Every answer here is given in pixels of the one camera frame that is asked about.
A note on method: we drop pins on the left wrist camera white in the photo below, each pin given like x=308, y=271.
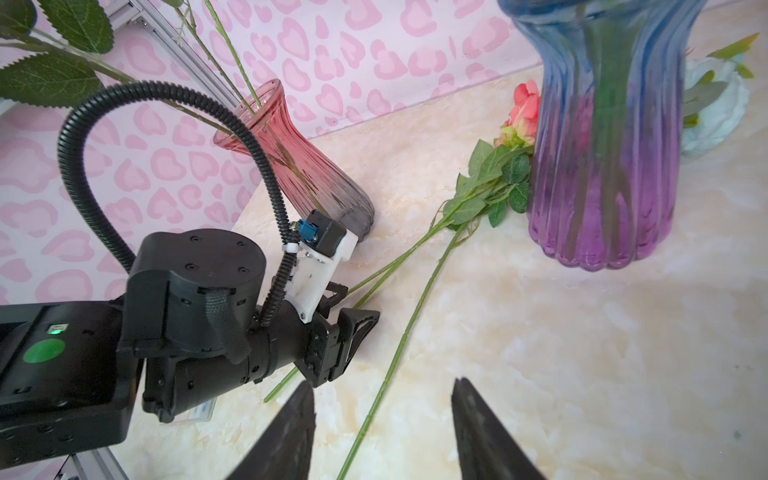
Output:
x=323, y=245

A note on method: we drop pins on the pale blue spray rose stem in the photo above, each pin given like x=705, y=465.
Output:
x=715, y=97

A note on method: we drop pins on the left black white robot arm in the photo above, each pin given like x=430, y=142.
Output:
x=187, y=330

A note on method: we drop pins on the red glass vase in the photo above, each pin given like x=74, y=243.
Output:
x=307, y=178

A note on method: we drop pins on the diagonal aluminium frame bar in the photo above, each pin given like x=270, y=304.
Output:
x=124, y=12

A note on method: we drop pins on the purple blue glass vase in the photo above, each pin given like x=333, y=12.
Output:
x=608, y=145

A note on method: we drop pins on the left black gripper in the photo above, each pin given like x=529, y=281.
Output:
x=331, y=347

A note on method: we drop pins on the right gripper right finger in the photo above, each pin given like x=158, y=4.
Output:
x=485, y=448

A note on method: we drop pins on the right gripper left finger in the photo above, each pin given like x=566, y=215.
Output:
x=284, y=449

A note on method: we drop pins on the small pink spray rose stem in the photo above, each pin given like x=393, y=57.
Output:
x=54, y=53

